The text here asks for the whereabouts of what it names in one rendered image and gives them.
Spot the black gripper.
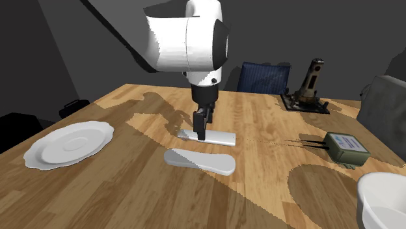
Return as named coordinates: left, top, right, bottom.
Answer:
left=191, top=84, right=220, bottom=141

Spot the white flat remote control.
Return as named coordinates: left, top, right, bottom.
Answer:
left=176, top=128, right=237, bottom=147

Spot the white oblong flat dish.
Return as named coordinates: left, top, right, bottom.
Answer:
left=163, top=148, right=237, bottom=176

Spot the blue chair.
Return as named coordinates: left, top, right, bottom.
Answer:
left=236, top=61, right=292, bottom=96

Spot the wooden table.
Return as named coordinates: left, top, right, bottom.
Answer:
left=0, top=83, right=406, bottom=229

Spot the power tool on black base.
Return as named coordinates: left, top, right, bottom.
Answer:
left=279, top=58, right=331, bottom=115

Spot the white scalloped plate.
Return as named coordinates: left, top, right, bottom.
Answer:
left=23, top=120, right=115, bottom=171

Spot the green box with black antennas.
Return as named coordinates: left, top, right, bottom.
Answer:
left=284, top=131, right=372, bottom=170

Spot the grey upholstered chair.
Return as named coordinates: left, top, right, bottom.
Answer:
left=356, top=75, right=406, bottom=161

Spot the white bowl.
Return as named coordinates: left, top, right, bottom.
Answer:
left=356, top=172, right=406, bottom=229

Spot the black case with handle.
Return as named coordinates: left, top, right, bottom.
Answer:
left=58, top=98, right=91, bottom=120

